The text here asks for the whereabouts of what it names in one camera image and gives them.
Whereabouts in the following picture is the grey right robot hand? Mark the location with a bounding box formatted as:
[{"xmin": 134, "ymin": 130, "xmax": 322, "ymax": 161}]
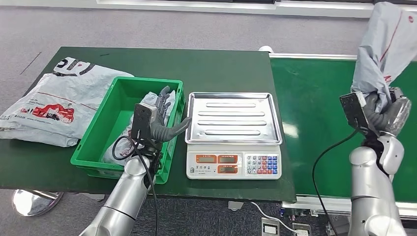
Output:
[{"xmin": 361, "ymin": 87, "xmax": 412, "ymax": 138}]

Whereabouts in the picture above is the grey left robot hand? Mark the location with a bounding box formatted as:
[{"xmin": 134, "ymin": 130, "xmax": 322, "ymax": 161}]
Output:
[{"xmin": 143, "ymin": 86, "xmax": 193, "ymax": 149}]

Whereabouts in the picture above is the green conveyor belt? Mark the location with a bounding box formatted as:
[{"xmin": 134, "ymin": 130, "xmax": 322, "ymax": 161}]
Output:
[{"xmin": 268, "ymin": 52, "xmax": 417, "ymax": 219}]

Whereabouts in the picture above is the grey floor socket box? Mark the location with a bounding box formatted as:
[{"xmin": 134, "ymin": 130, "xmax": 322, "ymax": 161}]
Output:
[
  {"xmin": 260, "ymin": 217, "xmax": 280, "ymax": 236},
  {"xmin": 291, "ymin": 222, "xmax": 312, "ymax": 236}
]

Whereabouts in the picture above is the green plastic bin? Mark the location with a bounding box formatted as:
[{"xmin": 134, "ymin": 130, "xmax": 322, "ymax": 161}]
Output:
[{"xmin": 70, "ymin": 76, "xmax": 186, "ymax": 185}]

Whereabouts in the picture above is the dark green table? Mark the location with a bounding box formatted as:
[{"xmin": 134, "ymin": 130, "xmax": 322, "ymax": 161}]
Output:
[{"xmin": 0, "ymin": 46, "xmax": 298, "ymax": 204}]

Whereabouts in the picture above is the white scale with steel tray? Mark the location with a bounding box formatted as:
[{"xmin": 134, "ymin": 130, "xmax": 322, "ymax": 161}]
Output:
[{"xmin": 184, "ymin": 92, "xmax": 283, "ymax": 180}]

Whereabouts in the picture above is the large white red-print mailer bag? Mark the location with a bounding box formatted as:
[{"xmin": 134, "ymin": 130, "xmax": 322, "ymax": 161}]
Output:
[{"xmin": 0, "ymin": 57, "xmax": 135, "ymax": 148}]

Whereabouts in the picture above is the white window sill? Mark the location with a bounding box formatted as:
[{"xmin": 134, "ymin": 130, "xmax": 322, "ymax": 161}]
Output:
[{"xmin": 0, "ymin": 0, "xmax": 417, "ymax": 19}]

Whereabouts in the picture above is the chrome round table base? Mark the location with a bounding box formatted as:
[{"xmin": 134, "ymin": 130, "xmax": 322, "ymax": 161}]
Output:
[{"xmin": 11, "ymin": 190, "xmax": 64, "ymax": 218}]

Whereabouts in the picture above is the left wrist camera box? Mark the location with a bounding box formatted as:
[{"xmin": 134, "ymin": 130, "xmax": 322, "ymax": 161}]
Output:
[{"xmin": 131, "ymin": 102, "xmax": 159, "ymax": 141}]

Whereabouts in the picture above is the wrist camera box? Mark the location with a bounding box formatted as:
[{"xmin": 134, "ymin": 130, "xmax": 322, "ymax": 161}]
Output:
[
  {"xmin": 339, "ymin": 91, "xmax": 371, "ymax": 132},
  {"xmin": 131, "ymin": 102, "xmax": 159, "ymax": 141}
]

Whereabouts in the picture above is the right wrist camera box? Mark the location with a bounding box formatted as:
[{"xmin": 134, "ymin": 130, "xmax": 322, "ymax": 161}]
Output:
[{"xmin": 339, "ymin": 91, "xmax": 371, "ymax": 132}]

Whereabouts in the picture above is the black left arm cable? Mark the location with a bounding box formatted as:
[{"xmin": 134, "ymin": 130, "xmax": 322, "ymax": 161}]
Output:
[{"xmin": 111, "ymin": 135, "xmax": 160, "ymax": 236}]

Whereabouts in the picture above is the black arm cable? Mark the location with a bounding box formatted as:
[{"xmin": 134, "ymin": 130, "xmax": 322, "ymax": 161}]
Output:
[
  {"xmin": 311, "ymin": 128, "xmax": 359, "ymax": 236},
  {"xmin": 111, "ymin": 135, "xmax": 160, "ymax": 236}
]

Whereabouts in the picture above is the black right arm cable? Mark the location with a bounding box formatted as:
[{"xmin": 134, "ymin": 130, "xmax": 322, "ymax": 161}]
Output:
[{"xmin": 311, "ymin": 128, "xmax": 359, "ymax": 236}]

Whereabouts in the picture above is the white floor cable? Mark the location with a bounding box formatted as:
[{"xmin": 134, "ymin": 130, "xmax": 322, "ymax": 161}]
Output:
[{"xmin": 249, "ymin": 202, "xmax": 309, "ymax": 236}]

